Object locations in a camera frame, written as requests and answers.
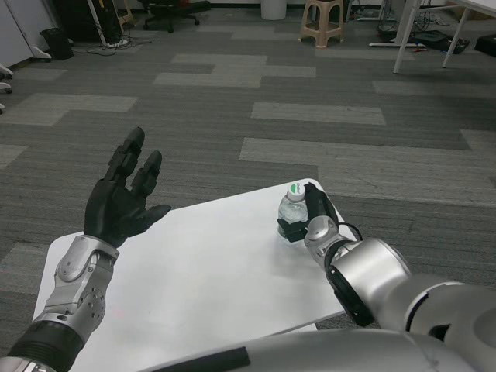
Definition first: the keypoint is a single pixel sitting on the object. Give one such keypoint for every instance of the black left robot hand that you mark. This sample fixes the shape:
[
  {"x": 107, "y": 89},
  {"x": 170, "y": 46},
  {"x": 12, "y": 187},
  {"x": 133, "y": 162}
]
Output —
[{"x": 112, "y": 209}]

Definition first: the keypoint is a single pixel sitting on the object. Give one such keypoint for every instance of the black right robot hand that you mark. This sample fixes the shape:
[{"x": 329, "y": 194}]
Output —
[{"x": 319, "y": 205}]

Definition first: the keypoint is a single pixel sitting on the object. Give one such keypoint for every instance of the clear water bottle green label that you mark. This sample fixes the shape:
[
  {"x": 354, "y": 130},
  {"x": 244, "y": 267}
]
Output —
[{"x": 292, "y": 209}]

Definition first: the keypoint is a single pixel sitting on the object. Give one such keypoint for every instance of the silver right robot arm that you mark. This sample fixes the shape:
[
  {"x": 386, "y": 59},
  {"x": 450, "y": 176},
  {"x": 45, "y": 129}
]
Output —
[{"x": 368, "y": 267}]

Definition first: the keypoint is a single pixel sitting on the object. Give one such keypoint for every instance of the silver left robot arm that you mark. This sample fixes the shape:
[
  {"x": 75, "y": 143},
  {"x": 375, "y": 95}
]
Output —
[{"x": 73, "y": 279}]

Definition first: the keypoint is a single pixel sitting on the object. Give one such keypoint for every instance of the silver robot chest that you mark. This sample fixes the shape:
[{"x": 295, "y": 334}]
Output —
[{"x": 329, "y": 352}]

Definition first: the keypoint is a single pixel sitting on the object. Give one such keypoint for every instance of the white power strip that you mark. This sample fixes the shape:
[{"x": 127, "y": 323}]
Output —
[{"x": 119, "y": 43}]

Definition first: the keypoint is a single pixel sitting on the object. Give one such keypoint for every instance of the black waste bin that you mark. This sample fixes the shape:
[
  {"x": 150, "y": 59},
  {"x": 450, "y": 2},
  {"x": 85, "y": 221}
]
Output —
[{"x": 57, "y": 44}]

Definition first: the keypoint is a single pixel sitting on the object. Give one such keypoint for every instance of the white desk with floor foot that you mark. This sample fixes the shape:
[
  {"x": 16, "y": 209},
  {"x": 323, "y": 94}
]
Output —
[{"x": 387, "y": 45}]

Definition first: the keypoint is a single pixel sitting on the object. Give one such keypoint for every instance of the beige plastic stool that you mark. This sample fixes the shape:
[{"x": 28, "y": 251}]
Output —
[{"x": 321, "y": 23}]

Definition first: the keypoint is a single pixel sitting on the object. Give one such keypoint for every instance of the white table slanted legs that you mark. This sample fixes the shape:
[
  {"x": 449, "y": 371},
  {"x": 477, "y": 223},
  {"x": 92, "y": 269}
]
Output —
[{"x": 404, "y": 38}]

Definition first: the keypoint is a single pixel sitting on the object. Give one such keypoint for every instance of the black cabinet under desk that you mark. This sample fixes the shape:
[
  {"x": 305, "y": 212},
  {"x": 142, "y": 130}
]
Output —
[{"x": 73, "y": 19}]

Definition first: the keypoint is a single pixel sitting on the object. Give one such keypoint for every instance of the small wooden stool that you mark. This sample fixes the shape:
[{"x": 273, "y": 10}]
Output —
[{"x": 128, "y": 11}]

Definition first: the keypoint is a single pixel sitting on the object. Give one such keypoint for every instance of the white plant pot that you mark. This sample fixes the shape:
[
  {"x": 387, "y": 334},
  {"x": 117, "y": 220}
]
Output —
[{"x": 273, "y": 9}]

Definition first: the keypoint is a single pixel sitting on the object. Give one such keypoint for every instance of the black bag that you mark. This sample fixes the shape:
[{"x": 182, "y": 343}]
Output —
[{"x": 434, "y": 38}]

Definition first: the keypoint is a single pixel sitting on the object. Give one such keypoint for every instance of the black office chair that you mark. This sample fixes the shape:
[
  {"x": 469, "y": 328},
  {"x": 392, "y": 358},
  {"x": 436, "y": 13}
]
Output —
[{"x": 174, "y": 11}]

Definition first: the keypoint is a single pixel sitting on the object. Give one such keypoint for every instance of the black box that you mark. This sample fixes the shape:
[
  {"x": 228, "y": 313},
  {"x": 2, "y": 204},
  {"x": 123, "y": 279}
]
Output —
[{"x": 486, "y": 44}]

